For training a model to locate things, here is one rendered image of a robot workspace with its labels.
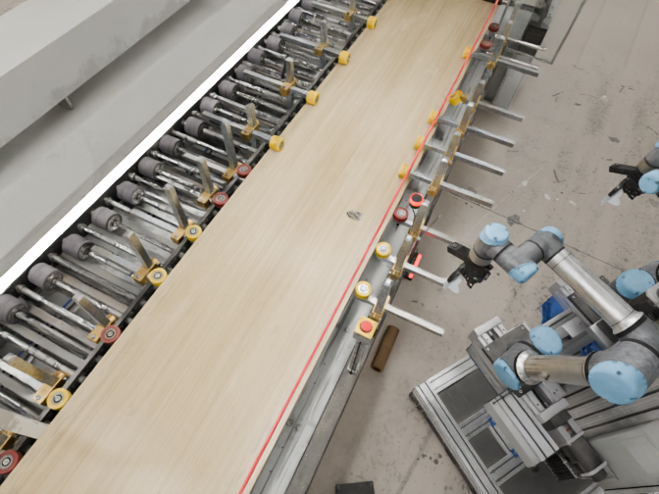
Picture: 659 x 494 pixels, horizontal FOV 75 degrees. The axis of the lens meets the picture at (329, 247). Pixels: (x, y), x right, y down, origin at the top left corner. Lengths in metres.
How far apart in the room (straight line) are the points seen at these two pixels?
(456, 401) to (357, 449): 0.63
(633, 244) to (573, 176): 0.74
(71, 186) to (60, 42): 0.13
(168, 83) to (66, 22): 0.13
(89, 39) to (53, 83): 0.06
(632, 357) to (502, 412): 0.70
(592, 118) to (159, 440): 4.49
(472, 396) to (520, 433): 0.81
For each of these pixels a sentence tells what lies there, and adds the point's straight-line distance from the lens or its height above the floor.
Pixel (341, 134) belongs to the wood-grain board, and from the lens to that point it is 2.64.
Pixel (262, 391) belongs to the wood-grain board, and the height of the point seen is 0.90.
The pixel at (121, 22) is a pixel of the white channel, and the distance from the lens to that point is 0.54.
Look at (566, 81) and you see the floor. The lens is 5.29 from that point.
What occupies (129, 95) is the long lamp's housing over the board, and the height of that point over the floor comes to 2.37.
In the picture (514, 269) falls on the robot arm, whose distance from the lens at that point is 1.36.
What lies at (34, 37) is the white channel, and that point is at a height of 2.46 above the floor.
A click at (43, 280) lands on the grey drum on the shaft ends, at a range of 2.43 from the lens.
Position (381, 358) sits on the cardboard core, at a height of 0.08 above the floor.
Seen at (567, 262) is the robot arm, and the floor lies 1.64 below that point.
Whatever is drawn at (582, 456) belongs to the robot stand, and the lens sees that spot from 2.00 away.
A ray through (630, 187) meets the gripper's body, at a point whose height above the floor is 1.44.
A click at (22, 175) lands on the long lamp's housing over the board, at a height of 2.38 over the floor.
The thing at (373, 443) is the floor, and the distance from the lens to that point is 2.75.
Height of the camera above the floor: 2.70
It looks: 58 degrees down
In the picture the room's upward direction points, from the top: 5 degrees clockwise
